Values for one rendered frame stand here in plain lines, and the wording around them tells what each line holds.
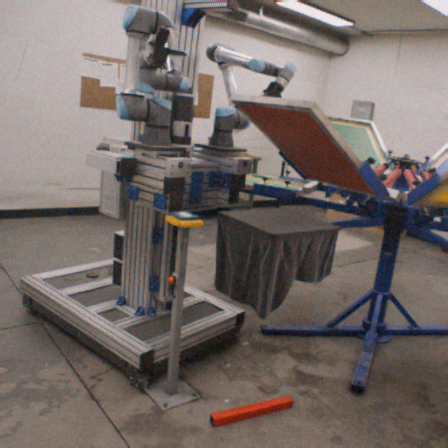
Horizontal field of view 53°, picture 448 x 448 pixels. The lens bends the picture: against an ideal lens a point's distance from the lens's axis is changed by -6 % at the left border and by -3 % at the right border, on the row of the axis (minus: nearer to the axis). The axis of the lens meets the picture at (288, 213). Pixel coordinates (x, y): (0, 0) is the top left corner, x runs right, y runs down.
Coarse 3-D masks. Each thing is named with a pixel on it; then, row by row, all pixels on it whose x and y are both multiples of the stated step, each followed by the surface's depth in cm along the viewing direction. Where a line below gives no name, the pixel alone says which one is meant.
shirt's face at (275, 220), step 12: (240, 216) 232; (252, 216) 235; (264, 216) 239; (276, 216) 243; (288, 216) 247; (300, 216) 252; (264, 228) 214; (276, 228) 217; (288, 228) 221; (300, 228) 224; (312, 228) 228
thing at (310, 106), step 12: (240, 96) 228; (252, 96) 222; (264, 96) 216; (240, 108) 236; (276, 108) 212; (288, 108) 205; (300, 108) 198; (312, 108) 193; (252, 120) 243; (324, 120) 200; (336, 132) 208; (276, 144) 258; (336, 144) 213; (348, 156) 219; (312, 180) 283; (360, 192) 256
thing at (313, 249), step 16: (288, 240) 213; (304, 240) 221; (320, 240) 230; (336, 240) 242; (288, 256) 218; (304, 256) 227; (320, 256) 235; (272, 272) 212; (288, 272) 220; (304, 272) 229; (320, 272) 239; (272, 288) 216; (288, 288) 223; (272, 304) 220
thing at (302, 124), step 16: (288, 112) 209; (304, 112) 200; (304, 128) 216; (320, 128) 206; (304, 144) 235; (320, 144) 224; (320, 160) 244; (336, 160) 232; (336, 176) 254; (352, 176) 240; (368, 192) 249
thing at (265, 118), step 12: (252, 108) 227; (264, 108) 219; (264, 120) 234; (276, 120) 225; (264, 132) 249; (276, 132) 241; (288, 132) 232; (288, 144) 248; (300, 144) 238; (288, 156) 266; (300, 156) 255; (312, 156) 245; (300, 168) 274; (312, 168) 263; (324, 180) 271
